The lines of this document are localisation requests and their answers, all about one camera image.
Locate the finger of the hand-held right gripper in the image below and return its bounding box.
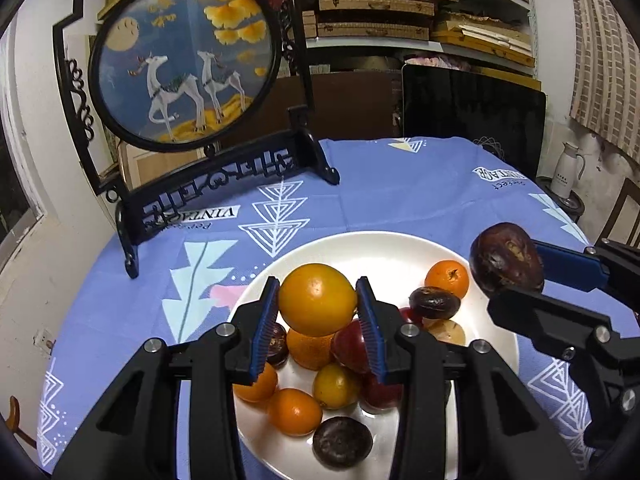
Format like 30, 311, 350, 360
534, 240, 640, 293
487, 287, 640, 453

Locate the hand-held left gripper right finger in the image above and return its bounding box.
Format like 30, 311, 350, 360
355, 276, 586, 480

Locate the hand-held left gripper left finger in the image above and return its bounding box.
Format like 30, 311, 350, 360
52, 276, 281, 480

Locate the large red plum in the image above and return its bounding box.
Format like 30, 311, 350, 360
331, 319, 373, 375

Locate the large deep orange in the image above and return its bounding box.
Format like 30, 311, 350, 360
286, 329, 338, 371

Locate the small yellowish orange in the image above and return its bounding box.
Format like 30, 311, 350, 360
312, 362, 363, 409

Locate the smooth yellow-orange orange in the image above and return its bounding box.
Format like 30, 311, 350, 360
277, 263, 358, 337

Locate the large dark passion fruit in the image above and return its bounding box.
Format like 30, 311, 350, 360
470, 222, 545, 296

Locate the white plate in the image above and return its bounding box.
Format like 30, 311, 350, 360
227, 231, 521, 480

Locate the pale yellow fruit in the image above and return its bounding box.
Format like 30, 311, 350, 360
427, 318, 467, 346

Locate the wooden chair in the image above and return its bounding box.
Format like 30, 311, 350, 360
0, 395, 38, 451
597, 177, 640, 248

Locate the white jug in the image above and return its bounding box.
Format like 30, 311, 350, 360
550, 142, 583, 200

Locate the blue patterned tablecloth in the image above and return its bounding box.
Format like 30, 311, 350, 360
37, 136, 621, 476

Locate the black monitor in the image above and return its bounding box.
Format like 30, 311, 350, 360
401, 63, 547, 181

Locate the striped curtain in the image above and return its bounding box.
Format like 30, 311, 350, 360
567, 0, 640, 161

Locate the round deer screen black stand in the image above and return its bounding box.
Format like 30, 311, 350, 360
52, 0, 342, 280

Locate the white shelf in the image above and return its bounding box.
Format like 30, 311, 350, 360
305, 0, 538, 81

